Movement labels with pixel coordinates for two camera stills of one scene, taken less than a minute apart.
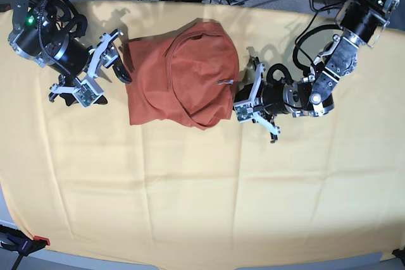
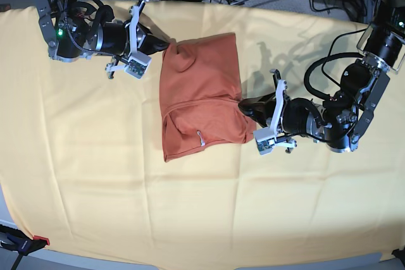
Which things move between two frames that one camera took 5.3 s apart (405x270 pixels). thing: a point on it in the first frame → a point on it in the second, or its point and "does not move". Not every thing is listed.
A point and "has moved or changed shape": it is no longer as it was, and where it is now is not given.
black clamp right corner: [400, 254] does not move
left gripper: [73, 56] → [114, 38]
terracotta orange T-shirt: [189, 75] has moved or changed shape
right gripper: [279, 97] → [299, 115]
